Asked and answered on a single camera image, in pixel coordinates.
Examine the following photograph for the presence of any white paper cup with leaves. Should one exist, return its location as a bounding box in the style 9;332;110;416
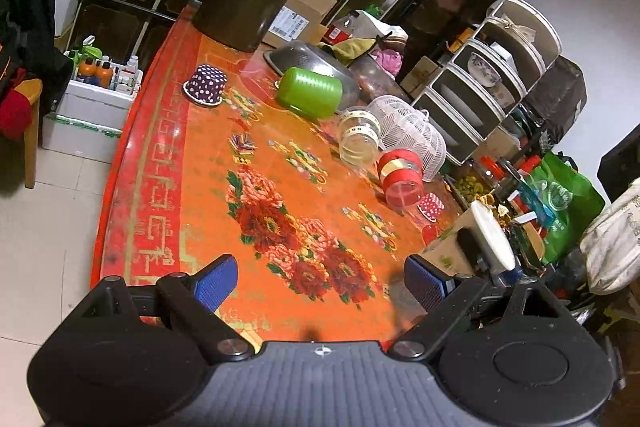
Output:
421;200;516;275

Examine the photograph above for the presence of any red polka dot cupcake cup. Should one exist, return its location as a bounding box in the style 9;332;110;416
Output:
416;193;445;223

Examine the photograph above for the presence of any purple polka dot cupcake cup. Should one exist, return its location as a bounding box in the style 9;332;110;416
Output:
182;64;228;107

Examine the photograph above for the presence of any green plastic cup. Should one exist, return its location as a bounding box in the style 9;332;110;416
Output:
276;67;343;119

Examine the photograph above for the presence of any pickle jar red lid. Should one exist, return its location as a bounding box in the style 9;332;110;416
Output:
478;156;506;188

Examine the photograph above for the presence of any green shopping bag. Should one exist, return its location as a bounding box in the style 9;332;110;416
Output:
525;152;605;265

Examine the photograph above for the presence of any white mesh food cover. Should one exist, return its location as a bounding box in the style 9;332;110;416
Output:
367;95;447;182

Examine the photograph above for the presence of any clear glass jar yellow label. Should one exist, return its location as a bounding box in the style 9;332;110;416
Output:
337;107;381;169

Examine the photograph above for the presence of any white foam box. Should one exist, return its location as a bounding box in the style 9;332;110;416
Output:
41;79;137;164

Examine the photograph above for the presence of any white tiered dish rack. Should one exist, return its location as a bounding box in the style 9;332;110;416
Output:
412;0;562;166

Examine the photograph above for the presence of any patterned ceramic bowl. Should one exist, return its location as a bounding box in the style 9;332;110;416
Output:
468;52;501;88

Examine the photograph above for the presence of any olive green cloth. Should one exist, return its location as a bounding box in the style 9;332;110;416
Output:
329;38;376;66

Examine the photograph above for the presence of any steel colander bowl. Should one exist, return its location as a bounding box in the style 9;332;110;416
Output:
262;40;361;110

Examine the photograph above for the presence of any soda bottle red label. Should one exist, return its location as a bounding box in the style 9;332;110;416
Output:
322;14;358;46

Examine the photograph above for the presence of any cardboard box with label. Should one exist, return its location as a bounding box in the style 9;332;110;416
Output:
262;0;336;48

